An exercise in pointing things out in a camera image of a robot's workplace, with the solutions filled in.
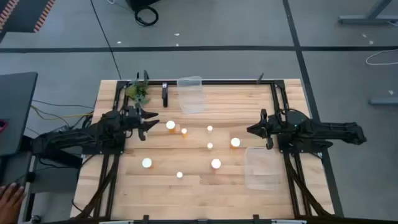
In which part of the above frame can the clear plastic bin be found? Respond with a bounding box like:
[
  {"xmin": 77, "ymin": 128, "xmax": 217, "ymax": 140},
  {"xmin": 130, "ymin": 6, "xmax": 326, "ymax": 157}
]
[
  {"xmin": 176, "ymin": 75, "xmax": 206, "ymax": 115},
  {"xmin": 244, "ymin": 146, "xmax": 282, "ymax": 191}
]

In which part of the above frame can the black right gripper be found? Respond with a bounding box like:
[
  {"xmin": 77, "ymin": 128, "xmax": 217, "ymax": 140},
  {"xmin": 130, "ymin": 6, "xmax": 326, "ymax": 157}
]
[{"xmin": 247, "ymin": 108, "xmax": 282, "ymax": 150}]

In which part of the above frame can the black mat with orange stripes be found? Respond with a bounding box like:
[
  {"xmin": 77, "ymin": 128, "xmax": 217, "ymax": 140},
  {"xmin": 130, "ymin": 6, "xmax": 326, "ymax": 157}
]
[{"xmin": 0, "ymin": 0, "xmax": 56, "ymax": 34}]

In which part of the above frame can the small green artificial plant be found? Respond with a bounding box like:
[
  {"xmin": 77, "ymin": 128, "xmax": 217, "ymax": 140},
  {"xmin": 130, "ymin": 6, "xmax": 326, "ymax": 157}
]
[{"xmin": 125, "ymin": 79, "xmax": 152, "ymax": 106}]

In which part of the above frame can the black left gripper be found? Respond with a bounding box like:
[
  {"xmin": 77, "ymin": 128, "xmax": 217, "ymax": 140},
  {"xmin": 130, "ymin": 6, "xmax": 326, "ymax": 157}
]
[{"xmin": 124, "ymin": 103, "xmax": 160, "ymax": 141}]

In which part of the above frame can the grey table foot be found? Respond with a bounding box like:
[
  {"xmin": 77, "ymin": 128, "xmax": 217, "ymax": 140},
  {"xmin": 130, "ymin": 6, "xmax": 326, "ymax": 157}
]
[{"xmin": 369, "ymin": 97, "xmax": 398, "ymax": 106}]

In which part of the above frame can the coiled black cable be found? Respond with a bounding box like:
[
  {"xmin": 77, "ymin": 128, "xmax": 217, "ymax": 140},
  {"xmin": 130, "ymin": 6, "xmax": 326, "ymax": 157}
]
[{"xmin": 134, "ymin": 5, "xmax": 159, "ymax": 27}]

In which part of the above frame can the yellow cable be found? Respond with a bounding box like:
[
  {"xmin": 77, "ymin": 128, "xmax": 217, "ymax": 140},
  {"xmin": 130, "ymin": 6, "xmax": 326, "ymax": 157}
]
[{"xmin": 30, "ymin": 105, "xmax": 94, "ymax": 121}]

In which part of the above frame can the black upright bracket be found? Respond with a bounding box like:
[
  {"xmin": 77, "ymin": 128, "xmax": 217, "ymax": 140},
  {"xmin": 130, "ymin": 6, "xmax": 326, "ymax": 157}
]
[{"xmin": 161, "ymin": 82, "xmax": 169, "ymax": 108}]

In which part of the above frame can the white floor cable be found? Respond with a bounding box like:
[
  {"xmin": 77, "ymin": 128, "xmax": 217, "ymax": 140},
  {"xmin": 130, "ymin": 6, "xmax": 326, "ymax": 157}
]
[{"xmin": 365, "ymin": 48, "xmax": 398, "ymax": 66}]

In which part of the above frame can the black box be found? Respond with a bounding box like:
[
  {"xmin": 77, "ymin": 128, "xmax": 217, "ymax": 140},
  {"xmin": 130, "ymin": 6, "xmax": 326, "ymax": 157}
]
[{"xmin": 126, "ymin": 0, "xmax": 162, "ymax": 12}]

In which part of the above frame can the grey table leg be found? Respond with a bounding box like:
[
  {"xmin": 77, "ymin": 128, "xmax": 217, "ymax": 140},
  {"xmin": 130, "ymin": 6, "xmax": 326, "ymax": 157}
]
[{"xmin": 338, "ymin": 0, "xmax": 398, "ymax": 26}]

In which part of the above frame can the black floor cable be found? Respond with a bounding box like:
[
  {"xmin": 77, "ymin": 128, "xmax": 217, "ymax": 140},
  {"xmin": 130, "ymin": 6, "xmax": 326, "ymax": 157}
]
[{"xmin": 90, "ymin": 0, "xmax": 123, "ymax": 80}]

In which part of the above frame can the person's hand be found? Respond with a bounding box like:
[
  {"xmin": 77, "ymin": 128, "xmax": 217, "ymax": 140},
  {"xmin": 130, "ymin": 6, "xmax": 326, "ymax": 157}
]
[{"xmin": 0, "ymin": 182, "xmax": 26, "ymax": 224}]

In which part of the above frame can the black metal table frame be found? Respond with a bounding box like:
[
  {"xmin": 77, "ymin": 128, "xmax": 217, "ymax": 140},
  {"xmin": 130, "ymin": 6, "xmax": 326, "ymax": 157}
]
[{"xmin": 74, "ymin": 79, "xmax": 336, "ymax": 224}]

